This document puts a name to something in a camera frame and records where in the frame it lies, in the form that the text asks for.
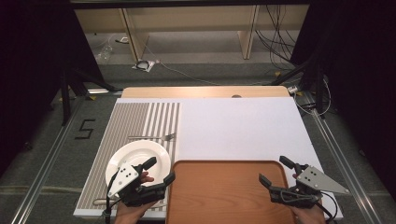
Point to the silver fork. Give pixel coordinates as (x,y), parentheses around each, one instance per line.
(168,137)

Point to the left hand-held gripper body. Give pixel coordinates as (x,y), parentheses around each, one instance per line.
(124,180)

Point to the yellow floor tape piece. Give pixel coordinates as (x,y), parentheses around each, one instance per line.
(299,93)
(91,97)
(276,73)

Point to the brown wooden tray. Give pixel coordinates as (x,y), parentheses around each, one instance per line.
(218,193)

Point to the clear plastic bag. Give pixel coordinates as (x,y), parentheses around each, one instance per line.
(104,53)

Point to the black metal stand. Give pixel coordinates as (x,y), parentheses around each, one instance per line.
(317,87)
(65,102)

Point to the light wooden desk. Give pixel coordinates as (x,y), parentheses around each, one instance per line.
(193,17)

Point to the person's right hand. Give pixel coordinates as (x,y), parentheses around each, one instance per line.
(309,216)

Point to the black metal crossbar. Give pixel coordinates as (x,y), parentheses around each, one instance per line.
(186,3)

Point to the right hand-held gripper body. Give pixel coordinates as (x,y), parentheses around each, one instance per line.
(314,182)

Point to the white power plug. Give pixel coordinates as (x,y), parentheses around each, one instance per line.
(292,89)

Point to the white table cover board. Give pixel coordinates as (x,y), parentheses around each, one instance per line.
(236,130)

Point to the person's left hand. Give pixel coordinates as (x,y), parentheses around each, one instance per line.
(129,216)

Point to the striped grey placemat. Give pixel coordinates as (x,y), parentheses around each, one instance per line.
(130,118)

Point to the black curtain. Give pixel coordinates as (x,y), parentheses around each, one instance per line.
(28,62)
(364,77)

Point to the metal floor rail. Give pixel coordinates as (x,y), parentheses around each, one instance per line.
(344,165)
(47,165)

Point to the white ceramic plate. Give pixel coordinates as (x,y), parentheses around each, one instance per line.
(140,152)

